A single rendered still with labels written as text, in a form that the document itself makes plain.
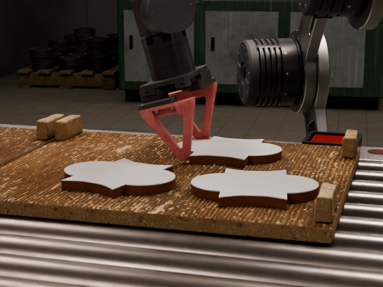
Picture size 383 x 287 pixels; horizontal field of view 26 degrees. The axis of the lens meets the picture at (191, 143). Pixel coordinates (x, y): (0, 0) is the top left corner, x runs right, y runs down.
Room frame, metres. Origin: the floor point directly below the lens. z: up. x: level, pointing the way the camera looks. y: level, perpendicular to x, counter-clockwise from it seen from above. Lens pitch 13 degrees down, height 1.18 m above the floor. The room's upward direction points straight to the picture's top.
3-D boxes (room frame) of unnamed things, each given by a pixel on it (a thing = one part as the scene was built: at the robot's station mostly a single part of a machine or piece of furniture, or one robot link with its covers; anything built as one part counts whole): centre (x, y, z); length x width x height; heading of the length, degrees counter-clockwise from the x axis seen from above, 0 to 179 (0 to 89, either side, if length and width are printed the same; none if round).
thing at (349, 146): (1.04, -0.20, 0.95); 0.06 x 0.02 x 0.03; 165
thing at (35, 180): (0.96, 0.02, 0.93); 0.41 x 0.35 x 0.02; 75
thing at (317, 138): (1.15, -0.20, 0.92); 0.06 x 0.06 x 0.01; 74
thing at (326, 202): (0.78, -0.13, 0.95); 0.06 x 0.02 x 0.03; 165
